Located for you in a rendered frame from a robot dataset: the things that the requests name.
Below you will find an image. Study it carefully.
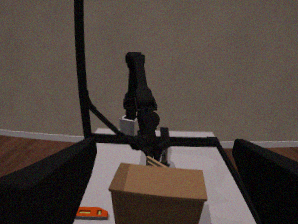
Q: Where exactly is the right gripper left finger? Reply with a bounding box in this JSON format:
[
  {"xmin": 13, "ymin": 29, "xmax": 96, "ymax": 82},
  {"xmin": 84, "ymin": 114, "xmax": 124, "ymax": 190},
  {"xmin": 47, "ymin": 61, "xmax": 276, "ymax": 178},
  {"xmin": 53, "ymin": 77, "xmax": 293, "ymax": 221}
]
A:
[{"xmin": 0, "ymin": 137, "xmax": 97, "ymax": 224}]

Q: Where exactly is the orange torpedo level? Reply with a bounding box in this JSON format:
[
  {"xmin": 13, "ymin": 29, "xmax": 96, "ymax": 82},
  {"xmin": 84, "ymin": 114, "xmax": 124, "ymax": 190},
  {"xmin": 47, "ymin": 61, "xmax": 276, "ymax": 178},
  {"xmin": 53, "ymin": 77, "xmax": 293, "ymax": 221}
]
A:
[{"xmin": 75, "ymin": 207, "xmax": 108, "ymax": 220}]

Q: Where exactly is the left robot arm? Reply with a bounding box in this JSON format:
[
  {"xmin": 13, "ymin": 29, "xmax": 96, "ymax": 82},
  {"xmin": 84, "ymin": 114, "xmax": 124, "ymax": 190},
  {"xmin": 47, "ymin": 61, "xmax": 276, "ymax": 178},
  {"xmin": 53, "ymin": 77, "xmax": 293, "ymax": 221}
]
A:
[{"xmin": 124, "ymin": 52, "xmax": 160, "ymax": 151}]

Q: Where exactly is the brown wooden cabinet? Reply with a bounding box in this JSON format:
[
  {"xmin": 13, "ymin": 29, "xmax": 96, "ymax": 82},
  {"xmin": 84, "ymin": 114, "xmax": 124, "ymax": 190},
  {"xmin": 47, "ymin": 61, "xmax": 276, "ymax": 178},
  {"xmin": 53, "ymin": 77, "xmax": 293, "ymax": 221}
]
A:
[{"xmin": 108, "ymin": 156, "xmax": 208, "ymax": 224}]

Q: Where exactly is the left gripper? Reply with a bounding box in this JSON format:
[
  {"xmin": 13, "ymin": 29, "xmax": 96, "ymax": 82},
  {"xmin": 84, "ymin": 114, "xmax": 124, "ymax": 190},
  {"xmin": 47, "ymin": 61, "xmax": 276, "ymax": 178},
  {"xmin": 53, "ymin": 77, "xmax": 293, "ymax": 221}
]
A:
[{"xmin": 138, "ymin": 127, "xmax": 172, "ymax": 162}]

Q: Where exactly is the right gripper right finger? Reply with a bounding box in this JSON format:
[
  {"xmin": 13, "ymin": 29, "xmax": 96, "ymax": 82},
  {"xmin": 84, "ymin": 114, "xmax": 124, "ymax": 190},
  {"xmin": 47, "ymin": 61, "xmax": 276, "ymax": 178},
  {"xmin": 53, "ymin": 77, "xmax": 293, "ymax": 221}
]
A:
[{"xmin": 232, "ymin": 139, "xmax": 298, "ymax": 224}]

